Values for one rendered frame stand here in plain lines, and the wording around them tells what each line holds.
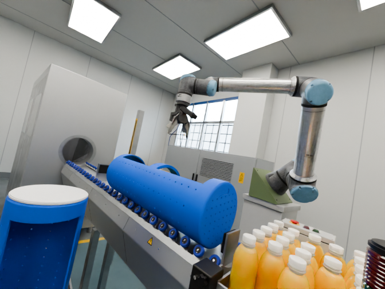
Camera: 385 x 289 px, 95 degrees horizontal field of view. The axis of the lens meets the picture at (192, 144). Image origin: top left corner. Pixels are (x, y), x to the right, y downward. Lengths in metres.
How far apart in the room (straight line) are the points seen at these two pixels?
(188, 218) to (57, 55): 5.47
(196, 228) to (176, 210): 0.12
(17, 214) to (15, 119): 4.74
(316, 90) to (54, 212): 1.26
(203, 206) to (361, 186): 2.90
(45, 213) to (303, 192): 1.30
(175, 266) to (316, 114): 0.97
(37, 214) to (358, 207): 3.39
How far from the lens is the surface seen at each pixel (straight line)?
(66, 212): 0.92
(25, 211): 0.92
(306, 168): 1.25
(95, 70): 5.90
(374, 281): 0.32
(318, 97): 1.08
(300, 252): 0.65
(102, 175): 1.83
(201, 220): 0.72
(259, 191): 1.44
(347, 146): 3.48
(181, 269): 0.84
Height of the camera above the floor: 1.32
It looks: 3 degrees up
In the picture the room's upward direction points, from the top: 11 degrees clockwise
